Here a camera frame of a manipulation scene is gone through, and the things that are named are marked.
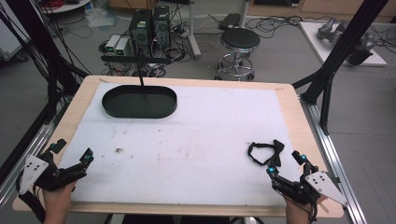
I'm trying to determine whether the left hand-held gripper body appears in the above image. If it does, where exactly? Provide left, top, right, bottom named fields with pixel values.
left=17, top=150, right=89, bottom=196

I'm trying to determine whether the black sleeved cable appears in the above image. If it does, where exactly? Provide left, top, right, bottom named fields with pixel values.
left=17, top=189, right=47, bottom=224

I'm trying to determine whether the clear plastic bag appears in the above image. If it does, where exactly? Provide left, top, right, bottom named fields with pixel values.
left=83, top=7, right=120, bottom=30

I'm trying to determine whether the black flat box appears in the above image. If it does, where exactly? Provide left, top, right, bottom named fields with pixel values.
left=218, top=12, right=243, bottom=32

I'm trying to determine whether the black T-shaped stand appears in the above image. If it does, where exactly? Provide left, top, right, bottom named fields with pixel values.
left=100, top=54, right=173, bottom=96

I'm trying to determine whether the black frame strut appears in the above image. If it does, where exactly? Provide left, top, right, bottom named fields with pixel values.
left=0, top=0, right=92, bottom=126
left=291, top=0, right=390, bottom=136

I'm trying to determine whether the person's left hand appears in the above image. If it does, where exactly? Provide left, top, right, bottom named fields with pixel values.
left=41, top=181, right=78, bottom=216

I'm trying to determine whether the black bow tie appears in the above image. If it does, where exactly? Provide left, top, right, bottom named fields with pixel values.
left=247, top=138, right=286, bottom=168

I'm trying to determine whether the grey desk leg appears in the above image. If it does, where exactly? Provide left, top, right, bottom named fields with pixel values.
left=185, top=0, right=203, bottom=61

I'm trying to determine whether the round white table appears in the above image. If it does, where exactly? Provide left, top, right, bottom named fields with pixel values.
left=39, top=0, right=93, bottom=15

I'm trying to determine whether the small white power box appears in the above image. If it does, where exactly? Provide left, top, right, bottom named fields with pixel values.
left=114, top=36, right=131, bottom=57
left=105, top=34, right=122, bottom=54

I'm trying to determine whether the black computer tower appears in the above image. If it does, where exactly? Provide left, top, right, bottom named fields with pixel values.
left=128, top=8, right=154, bottom=58
left=151, top=5, right=172, bottom=51

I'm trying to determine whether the black round stool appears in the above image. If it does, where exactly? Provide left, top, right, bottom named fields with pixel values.
left=214, top=27, right=262, bottom=82

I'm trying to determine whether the white floor board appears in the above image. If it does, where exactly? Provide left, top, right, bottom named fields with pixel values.
left=298, top=21, right=389, bottom=68

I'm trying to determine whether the grey and black robot part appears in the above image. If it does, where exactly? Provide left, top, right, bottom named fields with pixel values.
left=346, top=32, right=377, bottom=67

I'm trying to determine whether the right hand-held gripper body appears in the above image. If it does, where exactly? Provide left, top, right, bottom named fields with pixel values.
left=271, top=170, right=350, bottom=208

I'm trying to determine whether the black oval tray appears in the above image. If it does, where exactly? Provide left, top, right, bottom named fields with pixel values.
left=101, top=84, right=178, bottom=119

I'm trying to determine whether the person's right hand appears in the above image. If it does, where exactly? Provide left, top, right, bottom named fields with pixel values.
left=284, top=195, right=313, bottom=220

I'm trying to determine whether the white foam mat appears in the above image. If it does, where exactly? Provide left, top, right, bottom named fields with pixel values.
left=58, top=81, right=303, bottom=208

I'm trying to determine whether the aluminium rail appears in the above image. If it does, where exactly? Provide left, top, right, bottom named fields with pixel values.
left=298, top=93, right=369, bottom=224
left=0, top=101, right=72, bottom=213

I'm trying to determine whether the thin black cable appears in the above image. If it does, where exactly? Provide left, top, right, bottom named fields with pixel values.
left=305, top=199, right=319, bottom=224

